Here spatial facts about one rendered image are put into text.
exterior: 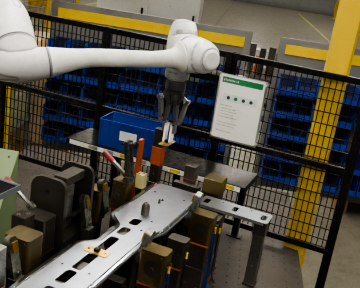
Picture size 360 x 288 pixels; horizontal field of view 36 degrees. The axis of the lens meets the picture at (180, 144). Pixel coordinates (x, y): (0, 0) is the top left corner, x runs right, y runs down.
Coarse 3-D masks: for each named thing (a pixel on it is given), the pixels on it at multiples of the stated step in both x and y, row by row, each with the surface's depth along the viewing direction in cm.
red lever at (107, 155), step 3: (105, 153) 218; (108, 153) 218; (105, 156) 218; (108, 156) 218; (111, 156) 218; (108, 159) 218; (111, 159) 218; (114, 159) 218; (111, 162) 218; (114, 162) 218; (114, 165) 218; (117, 165) 217; (117, 168) 218; (120, 168) 217; (120, 171) 217; (123, 171) 217; (123, 174) 217
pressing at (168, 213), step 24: (144, 192) 222; (168, 192) 226; (192, 192) 231; (120, 216) 199; (144, 216) 202; (168, 216) 205; (96, 240) 179; (120, 240) 182; (48, 264) 162; (72, 264) 164; (96, 264) 166; (120, 264) 169
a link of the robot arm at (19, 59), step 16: (16, 32) 173; (0, 48) 171; (16, 48) 171; (32, 48) 173; (0, 64) 168; (16, 64) 169; (32, 64) 171; (48, 64) 173; (0, 80) 172; (16, 80) 173; (32, 80) 175
